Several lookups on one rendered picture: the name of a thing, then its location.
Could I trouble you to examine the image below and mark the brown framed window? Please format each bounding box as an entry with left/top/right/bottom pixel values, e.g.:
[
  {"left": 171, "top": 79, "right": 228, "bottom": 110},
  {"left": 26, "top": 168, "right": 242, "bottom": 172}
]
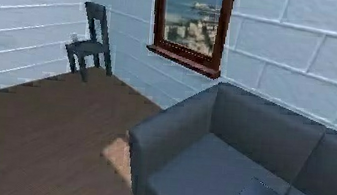
[{"left": 144, "top": 0, "right": 236, "bottom": 81}]

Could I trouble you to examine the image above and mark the dark grey chair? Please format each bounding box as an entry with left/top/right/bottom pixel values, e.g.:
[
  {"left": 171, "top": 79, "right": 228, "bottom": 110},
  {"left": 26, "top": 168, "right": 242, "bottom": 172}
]
[{"left": 61, "top": 0, "right": 119, "bottom": 85}]

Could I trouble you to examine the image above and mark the dark grey sofa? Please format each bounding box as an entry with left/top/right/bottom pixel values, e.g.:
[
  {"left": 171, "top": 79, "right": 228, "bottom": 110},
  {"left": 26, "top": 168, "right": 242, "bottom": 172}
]
[{"left": 124, "top": 75, "right": 337, "bottom": 195}]

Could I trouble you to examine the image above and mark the small grey white object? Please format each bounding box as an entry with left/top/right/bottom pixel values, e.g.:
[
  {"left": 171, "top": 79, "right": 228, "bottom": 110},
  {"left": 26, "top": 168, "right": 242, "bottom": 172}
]
[{"left": 68, "top": 33, "right": 80, "bottom": 44}]

